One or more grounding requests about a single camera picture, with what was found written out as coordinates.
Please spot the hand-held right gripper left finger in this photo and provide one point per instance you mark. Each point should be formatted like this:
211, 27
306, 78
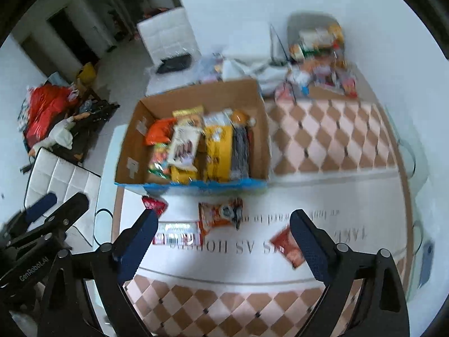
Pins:
138, 245

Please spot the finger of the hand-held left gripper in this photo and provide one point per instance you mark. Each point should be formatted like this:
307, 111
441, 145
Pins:
66, 212
40, 207

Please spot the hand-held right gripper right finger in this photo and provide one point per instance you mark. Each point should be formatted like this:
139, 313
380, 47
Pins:
308, 245

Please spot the brown red snack packet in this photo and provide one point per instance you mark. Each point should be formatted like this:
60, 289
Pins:
286, 245

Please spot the red white snack packet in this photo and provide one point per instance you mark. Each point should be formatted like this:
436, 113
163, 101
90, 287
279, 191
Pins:
179, 235

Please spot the small red snack packet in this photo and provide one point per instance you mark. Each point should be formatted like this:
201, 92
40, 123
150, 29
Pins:
156, 205

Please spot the orange panda snack packet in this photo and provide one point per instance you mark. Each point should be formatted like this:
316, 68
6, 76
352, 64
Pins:
217, 215

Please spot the colourful candy packet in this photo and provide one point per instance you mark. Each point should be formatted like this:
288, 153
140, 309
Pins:
159, 163

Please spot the white wafer packet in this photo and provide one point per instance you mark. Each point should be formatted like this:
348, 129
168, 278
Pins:
184, 147

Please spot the cardboard box blue print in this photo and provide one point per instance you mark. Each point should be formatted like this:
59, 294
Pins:
259, 140

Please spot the large yellow black snack packet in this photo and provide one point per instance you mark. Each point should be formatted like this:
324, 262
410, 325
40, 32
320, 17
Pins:
219, 154

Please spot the yellow panda snack packet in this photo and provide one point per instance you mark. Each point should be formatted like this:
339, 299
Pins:
187, 114

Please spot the clear white snack packet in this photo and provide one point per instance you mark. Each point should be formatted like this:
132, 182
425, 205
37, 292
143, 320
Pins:
217, 117

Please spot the white padded chair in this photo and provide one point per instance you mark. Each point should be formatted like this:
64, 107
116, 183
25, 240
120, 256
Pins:
56, 175
168, 31

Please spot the white plush toy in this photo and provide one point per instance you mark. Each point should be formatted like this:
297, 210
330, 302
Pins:
61, 133

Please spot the red plastic bag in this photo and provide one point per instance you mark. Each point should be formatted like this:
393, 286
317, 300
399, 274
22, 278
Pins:
45, 108

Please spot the brown white checkered tablecloth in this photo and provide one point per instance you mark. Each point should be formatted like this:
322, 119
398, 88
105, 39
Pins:
333, 140

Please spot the purple smartphone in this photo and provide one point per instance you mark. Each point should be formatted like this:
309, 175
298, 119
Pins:
426, 263

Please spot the yellow bag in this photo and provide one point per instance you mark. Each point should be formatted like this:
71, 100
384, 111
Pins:
87, 73

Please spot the pile of assorted snack bags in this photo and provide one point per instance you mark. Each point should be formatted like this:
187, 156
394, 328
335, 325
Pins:
315, 63

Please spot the black flat device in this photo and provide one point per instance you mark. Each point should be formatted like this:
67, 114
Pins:
173, 64

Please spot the white plastic bag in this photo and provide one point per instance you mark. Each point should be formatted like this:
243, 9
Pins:
252, 66

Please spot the clear plastic bag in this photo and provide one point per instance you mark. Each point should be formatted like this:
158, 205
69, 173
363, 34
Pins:
210, 66

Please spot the grey chair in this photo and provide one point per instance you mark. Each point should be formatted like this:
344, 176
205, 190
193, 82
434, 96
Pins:
308, 23

